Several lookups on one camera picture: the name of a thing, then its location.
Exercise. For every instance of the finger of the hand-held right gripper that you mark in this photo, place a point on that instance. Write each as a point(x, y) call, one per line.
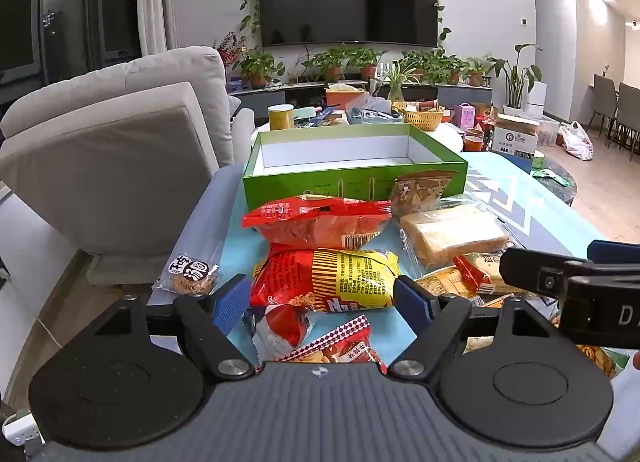
point(615, 251)
point(535, 274)

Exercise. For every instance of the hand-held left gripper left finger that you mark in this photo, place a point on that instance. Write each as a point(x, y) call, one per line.
point(231, 304)

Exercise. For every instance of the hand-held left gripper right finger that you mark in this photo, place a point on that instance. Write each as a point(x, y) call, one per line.
point(412, 304)

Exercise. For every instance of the yellow snack packet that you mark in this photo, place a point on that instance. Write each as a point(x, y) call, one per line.
point(445, 282)

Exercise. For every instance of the round cookie packet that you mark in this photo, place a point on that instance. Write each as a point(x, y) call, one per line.
point(187, 277)

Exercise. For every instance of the red white small snack packet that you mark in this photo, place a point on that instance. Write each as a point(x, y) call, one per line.
point(277, 327)

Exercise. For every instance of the orange red small packet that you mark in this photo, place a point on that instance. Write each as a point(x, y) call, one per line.
point(480, 267)

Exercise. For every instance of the yellow red striped snack bag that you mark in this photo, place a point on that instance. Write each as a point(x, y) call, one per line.
point(350, 277)

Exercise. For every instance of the sliced bread packet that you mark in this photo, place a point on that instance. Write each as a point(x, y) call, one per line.
point(450, 234)

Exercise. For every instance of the checkered red snack packet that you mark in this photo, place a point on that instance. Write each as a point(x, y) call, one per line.
point(345, 347)

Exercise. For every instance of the brown snack packet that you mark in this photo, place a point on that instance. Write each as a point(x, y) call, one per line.
point(420, 192)

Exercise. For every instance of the red jelly snack bag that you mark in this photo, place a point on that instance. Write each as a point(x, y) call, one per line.
point(310, 222)

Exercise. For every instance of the green cardboard box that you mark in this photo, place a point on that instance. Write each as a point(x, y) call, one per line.
point(300, 187)

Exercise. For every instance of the person's right hand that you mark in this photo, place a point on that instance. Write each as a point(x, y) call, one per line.
point(636, 361)

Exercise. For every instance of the blue printed mat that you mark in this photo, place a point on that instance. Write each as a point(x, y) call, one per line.
point(525, 212)

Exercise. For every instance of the dark marble table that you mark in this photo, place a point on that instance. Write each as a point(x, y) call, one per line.
point(560, 192)

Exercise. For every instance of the green foil packet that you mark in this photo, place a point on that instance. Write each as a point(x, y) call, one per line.
point(550, 178)

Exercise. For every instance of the white plastic bag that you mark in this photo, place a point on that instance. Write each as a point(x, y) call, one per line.
point(576, 141)

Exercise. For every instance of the grey dining chair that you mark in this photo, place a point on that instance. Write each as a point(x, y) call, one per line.
point(627, 117)
point(604, 102)

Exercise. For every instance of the clear storage box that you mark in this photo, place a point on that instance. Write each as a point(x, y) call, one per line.
point(549, 132)

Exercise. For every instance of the printed cardboard box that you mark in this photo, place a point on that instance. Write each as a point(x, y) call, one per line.
point(515, 137)

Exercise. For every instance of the orange cup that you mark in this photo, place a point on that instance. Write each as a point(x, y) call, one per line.
point(472, 144)

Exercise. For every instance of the brown cup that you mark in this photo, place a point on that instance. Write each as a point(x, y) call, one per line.
point(475, 132)

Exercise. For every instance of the red plastic bag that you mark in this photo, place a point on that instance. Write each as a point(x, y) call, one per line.
point(485, 121)

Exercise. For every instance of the white humidifier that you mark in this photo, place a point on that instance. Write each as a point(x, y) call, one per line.
point(534, 99)

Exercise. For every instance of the pink box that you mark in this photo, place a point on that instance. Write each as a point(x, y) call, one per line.
point(465, 117)

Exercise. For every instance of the yellow woven basket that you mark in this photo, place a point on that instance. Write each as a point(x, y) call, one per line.
point(419, 118)

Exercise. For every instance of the light grey sofa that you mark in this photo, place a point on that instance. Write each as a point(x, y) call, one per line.
point(100, 167)

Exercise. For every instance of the yellow can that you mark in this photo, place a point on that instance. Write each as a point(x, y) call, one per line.
point(280, 118)

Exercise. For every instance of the tall plant in white pot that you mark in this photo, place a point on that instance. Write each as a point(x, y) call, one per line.
point(515, 77)

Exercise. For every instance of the green pouch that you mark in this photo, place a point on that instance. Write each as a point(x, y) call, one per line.
point(306, 114)

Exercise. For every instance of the potted green plant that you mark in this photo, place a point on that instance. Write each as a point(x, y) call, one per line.
point(452, 72)
point(367, 67)
point(331, 67)
point(417, 62)
point(258, 69)
point(476, 74)

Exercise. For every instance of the orange storage box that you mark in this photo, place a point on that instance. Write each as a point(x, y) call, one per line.
point(345, 98)

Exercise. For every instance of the spider plant in glass vase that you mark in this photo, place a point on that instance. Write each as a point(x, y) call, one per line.
point(397, 84)

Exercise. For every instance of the red berry branches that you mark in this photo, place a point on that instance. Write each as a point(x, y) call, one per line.
point(227, 49)

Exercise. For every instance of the dark glass window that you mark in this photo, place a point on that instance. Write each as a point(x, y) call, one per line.
point(70, 17)

